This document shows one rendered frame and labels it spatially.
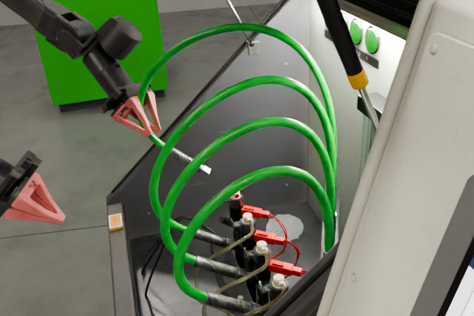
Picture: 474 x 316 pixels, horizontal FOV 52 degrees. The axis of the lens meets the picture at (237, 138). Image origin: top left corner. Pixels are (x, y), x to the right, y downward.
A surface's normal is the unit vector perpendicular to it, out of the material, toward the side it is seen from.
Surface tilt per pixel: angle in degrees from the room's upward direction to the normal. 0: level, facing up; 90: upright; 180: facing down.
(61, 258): 0
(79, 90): 90
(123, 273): 0
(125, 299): 0
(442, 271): 76
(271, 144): 90
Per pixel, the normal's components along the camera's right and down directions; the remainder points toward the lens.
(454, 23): -0.95, -0.04
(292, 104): 0.27, 0.44
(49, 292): -0.05, -0.88
